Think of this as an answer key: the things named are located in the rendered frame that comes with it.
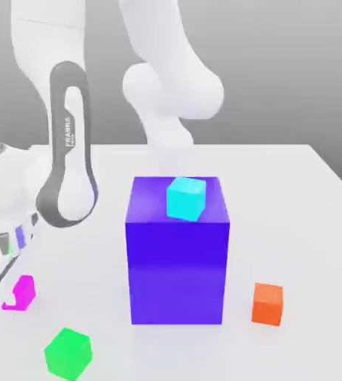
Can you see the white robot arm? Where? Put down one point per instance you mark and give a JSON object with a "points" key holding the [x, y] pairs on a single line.
{"points": [[70, 190]]}

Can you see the small magenta cube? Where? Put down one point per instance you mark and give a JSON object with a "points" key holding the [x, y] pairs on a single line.
{"points": [[25, 293]]}

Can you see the small cyan cube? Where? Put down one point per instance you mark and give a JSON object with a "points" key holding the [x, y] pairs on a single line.
{"points": [[186, 198]]}

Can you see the small green cube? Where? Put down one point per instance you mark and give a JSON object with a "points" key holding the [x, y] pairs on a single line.
{"points": [[68, 354]]}

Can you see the small orange cube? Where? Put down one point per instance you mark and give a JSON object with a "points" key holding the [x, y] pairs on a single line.
{"points": [[267, 305]]}

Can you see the large purple box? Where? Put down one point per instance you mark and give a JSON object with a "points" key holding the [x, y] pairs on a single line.
{"points": [[177, 268]]}

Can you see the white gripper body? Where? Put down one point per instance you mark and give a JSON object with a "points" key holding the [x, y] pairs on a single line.
{"points": [[6, 272]]}

